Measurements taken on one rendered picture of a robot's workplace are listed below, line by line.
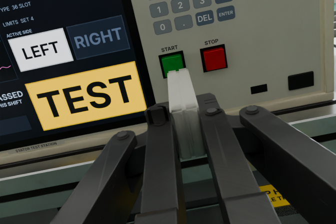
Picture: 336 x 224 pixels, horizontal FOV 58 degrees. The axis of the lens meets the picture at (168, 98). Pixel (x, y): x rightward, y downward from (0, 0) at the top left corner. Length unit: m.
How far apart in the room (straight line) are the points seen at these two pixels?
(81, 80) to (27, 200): 0.13
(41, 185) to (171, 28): 0.19
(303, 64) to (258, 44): 0.05
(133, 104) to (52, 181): 0.11
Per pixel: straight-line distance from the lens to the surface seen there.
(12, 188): 0.34
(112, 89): 0.29
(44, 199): 0.33
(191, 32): 0.28
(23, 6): 0.29
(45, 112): 0.32
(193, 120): 0.15
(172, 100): 0.16
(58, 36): 0.29
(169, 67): 0.28
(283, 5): 0.29
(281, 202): 0.29
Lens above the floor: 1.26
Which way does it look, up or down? 22 degrees down
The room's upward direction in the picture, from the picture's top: 13 degrees counter-clockwise
